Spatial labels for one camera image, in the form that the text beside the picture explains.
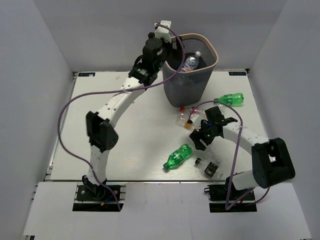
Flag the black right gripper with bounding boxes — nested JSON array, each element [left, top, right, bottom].
[[189, 119, 219, 151]]

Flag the green sprite bottle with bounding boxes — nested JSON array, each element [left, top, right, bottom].
[[163, 144, 193, 170]]

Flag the clear bottle white cap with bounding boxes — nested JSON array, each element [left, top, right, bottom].
[[180, 51, 202, 73]]

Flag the large clear crushed bottle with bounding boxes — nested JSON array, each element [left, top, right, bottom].
[[199, 146, 223, 165]]

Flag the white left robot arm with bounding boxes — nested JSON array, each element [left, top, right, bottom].
[[82, 32, 185, 200]]

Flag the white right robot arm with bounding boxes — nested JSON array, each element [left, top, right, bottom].
[[189, 106, 296, 200]]

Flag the grey mesh waste bin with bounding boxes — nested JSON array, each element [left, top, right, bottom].
[[162, 33, 219, 107]]

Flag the green bottle near bin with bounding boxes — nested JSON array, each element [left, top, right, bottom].
[[214, 93, 244, 107]]

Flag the clear bottle yellow cap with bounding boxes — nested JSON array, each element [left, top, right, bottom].
[[175, 116, 196, 130]]

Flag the clear bottle red cap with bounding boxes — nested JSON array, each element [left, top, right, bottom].
[[179, 106, 203, 121]]

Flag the clear bottle black cap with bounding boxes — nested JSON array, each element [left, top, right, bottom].
[[194, 157, 223, 181]]

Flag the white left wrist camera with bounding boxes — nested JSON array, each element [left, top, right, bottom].
[[154, 20, 172, 43]]

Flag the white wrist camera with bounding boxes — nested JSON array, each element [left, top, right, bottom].
[[193, 112, 207, 126], [154, 20, 172, 43]]

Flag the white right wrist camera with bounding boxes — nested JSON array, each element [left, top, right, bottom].
[[193, 112, 207, 126]]

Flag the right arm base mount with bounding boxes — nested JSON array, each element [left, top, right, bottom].
[[203, 183, 258, 214]]

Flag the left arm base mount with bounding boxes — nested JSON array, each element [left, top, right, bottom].
[[72, 185, 126, 213]]

